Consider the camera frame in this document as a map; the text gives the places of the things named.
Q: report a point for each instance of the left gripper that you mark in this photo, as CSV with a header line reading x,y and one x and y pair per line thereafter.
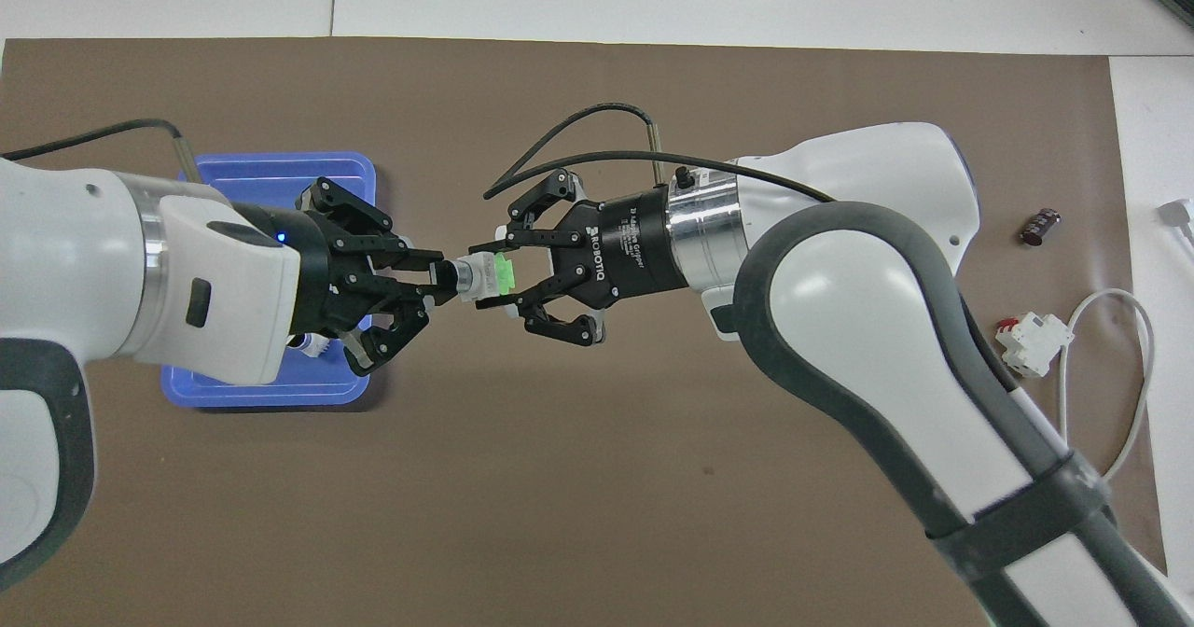
x,y
322,272

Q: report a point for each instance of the small dark cylinder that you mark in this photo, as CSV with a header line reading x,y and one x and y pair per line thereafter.
x,y
1040,226

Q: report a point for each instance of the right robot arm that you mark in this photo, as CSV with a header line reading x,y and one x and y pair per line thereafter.
x,y
867,328

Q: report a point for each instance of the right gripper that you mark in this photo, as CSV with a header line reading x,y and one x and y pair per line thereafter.
x,y
634,244

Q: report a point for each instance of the white switch with green lever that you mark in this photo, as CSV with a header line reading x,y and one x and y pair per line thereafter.
x,y
485,277

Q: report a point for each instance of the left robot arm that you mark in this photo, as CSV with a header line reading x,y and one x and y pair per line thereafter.
x,y
84,263

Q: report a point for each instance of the white switch with red lever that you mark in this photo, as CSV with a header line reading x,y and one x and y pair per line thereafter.
x,y
1035,340

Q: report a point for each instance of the white plug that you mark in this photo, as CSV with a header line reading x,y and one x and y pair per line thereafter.
x,y
1177,214

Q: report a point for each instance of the small white part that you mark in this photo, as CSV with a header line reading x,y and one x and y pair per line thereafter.
x,y
312,345

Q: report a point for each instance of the blue plastic tray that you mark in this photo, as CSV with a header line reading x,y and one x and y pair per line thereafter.
x,y
270,174

